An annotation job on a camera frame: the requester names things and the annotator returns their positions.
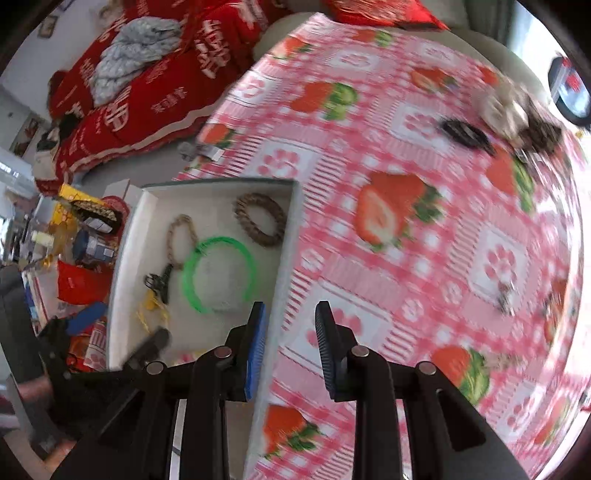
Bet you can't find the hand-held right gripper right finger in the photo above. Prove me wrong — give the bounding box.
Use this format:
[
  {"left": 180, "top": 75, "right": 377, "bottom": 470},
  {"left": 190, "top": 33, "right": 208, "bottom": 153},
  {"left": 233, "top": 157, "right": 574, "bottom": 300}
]
[{"left": 315, "top": 300, "right": 532, "bottom": 480}]

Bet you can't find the grey crumpled cloth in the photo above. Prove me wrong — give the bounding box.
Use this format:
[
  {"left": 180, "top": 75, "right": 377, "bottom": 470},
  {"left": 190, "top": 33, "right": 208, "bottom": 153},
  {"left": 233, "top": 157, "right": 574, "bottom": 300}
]
[{"left": 90, "top": 17, "right": 183, "bottom": 106}]

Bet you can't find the white rectangular tray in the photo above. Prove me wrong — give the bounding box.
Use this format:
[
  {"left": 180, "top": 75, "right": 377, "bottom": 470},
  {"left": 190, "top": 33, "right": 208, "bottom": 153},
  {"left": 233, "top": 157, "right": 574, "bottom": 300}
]
[{"left": 106, "top": 178, "right": 303, "bottom": 480}]

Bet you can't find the pink strawberry tablecloth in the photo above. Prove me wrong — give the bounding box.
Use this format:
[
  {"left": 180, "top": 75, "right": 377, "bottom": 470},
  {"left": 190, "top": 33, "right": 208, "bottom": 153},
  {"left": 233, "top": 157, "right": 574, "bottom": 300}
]
[{"left": 173, "top": 13, "right": 587, "bottom": 480}]

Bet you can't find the yellow bracelet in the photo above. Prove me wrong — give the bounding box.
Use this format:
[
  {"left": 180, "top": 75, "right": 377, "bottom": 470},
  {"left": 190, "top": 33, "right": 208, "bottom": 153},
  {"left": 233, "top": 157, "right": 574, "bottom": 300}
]
[{"left": 135, "top": 293, "right": 171, "bottom": 335}]

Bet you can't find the silver hair clip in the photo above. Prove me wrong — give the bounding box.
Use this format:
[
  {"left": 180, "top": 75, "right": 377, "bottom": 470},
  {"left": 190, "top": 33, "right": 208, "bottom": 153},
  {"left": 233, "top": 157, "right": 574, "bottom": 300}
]
[{"left": 495, "top": 281, "right": 518, "bottom": 315}]

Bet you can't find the red plastic bag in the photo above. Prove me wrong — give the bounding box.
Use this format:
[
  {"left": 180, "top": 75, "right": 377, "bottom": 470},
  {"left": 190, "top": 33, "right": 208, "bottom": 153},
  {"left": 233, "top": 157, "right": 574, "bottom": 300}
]
[{"left": 56, "top": 259, "right": 114, "bottom": 306}]

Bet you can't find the green plastic bangle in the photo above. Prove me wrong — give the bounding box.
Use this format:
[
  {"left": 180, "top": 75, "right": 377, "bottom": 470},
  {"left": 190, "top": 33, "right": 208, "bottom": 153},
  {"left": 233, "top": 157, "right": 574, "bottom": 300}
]
[{"left": 181, "top": 236, "right": 257, "bottom": 315}]

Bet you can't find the red embroidered cushion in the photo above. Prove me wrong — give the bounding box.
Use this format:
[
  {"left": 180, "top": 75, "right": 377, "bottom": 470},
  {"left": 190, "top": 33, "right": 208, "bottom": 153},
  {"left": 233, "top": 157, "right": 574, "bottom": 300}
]
[{"left": 323, "top": 0, "right": 450, "bottom": 32}]

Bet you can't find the brown braided bracelet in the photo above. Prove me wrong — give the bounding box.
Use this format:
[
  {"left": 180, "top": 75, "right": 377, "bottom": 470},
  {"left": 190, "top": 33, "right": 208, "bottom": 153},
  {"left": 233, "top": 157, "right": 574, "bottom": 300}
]
[{"left": 166, "top": 215, "right": 200, "bottom": 271}]

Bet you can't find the red round mat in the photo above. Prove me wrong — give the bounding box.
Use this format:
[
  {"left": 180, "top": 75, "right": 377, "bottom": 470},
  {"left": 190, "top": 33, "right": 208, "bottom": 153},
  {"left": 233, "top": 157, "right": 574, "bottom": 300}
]
[{"left": 99, "top": 195, "right": 132, "bottom": 232}]

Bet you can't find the black claw hair clip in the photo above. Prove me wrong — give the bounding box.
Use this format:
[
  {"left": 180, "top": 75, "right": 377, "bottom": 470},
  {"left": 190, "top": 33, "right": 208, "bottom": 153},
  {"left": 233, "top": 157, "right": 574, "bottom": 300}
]
[{"left": 144, "top": 264, "right": 174, "bottom": 304}]

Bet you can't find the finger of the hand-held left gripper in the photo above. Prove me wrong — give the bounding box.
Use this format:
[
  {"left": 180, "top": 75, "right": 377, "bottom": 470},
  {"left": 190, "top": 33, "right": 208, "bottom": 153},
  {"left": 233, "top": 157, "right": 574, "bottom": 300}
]
[{"left": 121, "top": 326, "right": 172, "bottom": 371}]

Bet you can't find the leopard print scrunchie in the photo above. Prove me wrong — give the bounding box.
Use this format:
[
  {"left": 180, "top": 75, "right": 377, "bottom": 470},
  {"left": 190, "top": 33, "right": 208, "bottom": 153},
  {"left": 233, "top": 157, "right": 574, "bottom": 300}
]
[{"left": 517, "top": 104, "right": 564, "bottom": 155}]

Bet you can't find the red printed sofa cover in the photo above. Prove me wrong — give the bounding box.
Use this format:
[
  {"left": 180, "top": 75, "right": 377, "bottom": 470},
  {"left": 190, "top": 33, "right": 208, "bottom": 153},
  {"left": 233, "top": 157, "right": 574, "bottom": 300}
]
[{"left": 34, "top": 0, "right": 298, "bottom": 185}]

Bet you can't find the white dotted scrunchie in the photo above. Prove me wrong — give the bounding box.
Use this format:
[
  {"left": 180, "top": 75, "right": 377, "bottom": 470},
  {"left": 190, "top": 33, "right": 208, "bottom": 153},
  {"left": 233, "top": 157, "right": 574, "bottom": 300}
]
[{"left": 478, "top": 88, "right": 532, "bottom": 141}]

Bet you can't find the black hair tie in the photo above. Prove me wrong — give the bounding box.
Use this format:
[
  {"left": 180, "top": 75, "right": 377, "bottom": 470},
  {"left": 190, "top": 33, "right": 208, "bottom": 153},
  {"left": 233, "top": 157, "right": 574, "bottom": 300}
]
[{"left": 440, "top": 118, "right": 496, "bottom": 155}]

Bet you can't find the yellow box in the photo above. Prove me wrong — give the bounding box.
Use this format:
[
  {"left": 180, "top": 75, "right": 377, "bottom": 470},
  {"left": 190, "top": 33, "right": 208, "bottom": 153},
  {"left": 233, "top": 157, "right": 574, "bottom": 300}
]
[{"left": 55, "top": 184, "right": 106, "bottom": 220}]

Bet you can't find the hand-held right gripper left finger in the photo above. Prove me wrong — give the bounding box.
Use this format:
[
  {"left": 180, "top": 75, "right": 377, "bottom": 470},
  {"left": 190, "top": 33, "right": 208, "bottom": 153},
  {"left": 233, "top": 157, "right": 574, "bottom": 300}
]
[{"left": 51, "top": 302, "right": 269, "bottom": 480}]

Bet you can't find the brown beaded bracelet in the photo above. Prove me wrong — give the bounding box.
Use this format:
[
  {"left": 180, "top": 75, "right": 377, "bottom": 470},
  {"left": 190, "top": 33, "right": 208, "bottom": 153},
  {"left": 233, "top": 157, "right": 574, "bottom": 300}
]
[{"left": 233, "top": 193, "right": 288, "bottom": 247}]

